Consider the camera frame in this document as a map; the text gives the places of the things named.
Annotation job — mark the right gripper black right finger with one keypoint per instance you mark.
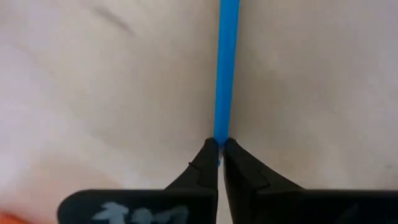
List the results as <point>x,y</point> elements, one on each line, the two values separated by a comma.
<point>242,174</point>

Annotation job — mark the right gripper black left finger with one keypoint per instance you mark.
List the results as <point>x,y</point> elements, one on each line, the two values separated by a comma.
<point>205,168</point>

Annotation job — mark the blue pencil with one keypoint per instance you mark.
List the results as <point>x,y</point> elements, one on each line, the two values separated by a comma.
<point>226,68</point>

